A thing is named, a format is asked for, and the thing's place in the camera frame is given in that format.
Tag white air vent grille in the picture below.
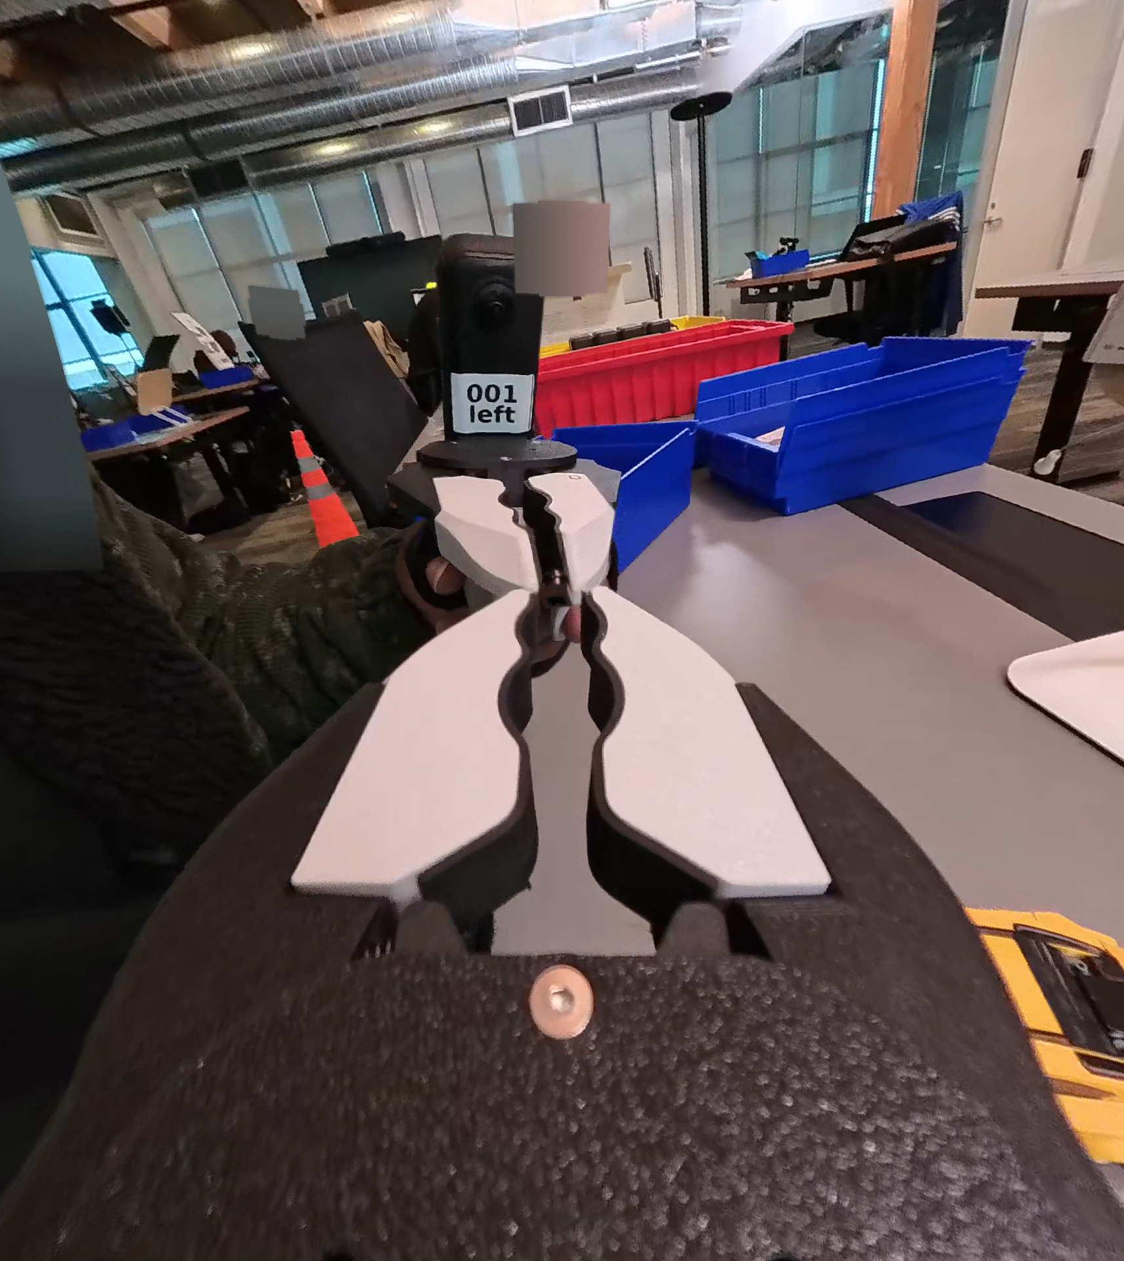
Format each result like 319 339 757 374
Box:
507 86 573 136

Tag black monitor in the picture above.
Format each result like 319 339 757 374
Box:
297 235 444 318

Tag orange traffic cone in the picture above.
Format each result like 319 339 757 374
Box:
291 427 362 550

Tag wooden column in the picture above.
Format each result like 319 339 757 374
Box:
873 0 944 223

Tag person's left forearm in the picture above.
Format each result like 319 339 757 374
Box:
92 472 426 754

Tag black panel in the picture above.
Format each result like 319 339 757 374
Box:
237 311 430 526

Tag red plastic bin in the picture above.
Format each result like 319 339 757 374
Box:
535 321 794 439

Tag black bag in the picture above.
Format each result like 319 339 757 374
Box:
837 212 957 262

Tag wooden desk with black legs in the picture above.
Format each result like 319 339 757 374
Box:
722 241 957 339

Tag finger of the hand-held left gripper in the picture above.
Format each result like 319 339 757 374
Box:
432 477 535 602
535 472 617 609

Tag black floor lamp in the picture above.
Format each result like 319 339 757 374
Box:
669 90 736 318

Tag white book stand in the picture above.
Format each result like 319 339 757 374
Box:
1006 374 1124 812

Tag yellow plastic bin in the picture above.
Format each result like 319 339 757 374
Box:
540 313 729 356

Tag cluttered wooden desk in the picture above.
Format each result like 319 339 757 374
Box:
77 378 257 537

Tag blue jacket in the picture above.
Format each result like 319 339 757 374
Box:
902 190 964 327

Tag silver air duct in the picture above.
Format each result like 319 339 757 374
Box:
0 20 711 194

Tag person's left hand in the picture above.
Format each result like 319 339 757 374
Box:
422 558 587 646

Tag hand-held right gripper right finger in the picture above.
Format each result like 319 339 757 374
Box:
583 589 834 933

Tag blue plastic bin stack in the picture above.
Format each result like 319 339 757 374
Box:
694 339 1034 516

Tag yellow lego car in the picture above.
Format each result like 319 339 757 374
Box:
964 906 1124 1198

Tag row of black blocks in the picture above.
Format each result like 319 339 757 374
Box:
570 321 674 351

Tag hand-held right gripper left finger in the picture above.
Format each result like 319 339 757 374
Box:
291 589 540 924

